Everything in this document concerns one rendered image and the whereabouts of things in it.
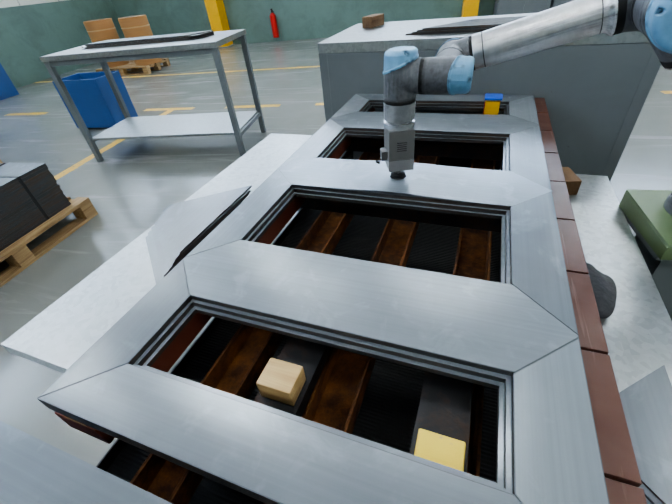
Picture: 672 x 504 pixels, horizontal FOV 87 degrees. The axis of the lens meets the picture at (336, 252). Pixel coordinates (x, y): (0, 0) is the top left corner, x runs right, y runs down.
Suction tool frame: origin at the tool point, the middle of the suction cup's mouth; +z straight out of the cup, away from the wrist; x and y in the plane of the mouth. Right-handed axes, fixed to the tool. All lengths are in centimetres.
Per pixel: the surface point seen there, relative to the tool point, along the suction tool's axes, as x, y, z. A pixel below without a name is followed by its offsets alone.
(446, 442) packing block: -6, 67, 2
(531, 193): 29.1, 14.7, -0.6
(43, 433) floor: -140, 18, 83
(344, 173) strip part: -14.3, -5.7, -0.9
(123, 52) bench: -178, -246, -10
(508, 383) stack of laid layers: 4, 61, 0
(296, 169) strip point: -28.4, -11.9, -0.8
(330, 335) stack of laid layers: -20, 50, 0
